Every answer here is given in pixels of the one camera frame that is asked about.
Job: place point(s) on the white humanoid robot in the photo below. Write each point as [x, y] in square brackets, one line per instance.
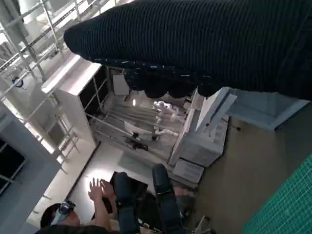
[165, 132]
[165, 109]

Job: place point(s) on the white board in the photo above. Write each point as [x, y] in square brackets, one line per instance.
[120, 84]

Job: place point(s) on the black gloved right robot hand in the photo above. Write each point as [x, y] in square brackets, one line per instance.
[195, 44]

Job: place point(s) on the white metal rack frame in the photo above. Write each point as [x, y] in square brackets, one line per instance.
[26, 46]

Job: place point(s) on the white appliance with louvred vent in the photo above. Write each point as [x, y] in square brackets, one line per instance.
[195, 146]

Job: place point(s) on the person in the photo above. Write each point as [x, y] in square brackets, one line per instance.
[70, 219]

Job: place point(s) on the white shelf cabinet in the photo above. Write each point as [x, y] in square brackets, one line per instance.
[70, 97]

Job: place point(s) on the green cutting mat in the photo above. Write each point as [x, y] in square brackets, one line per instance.
[292, 207]

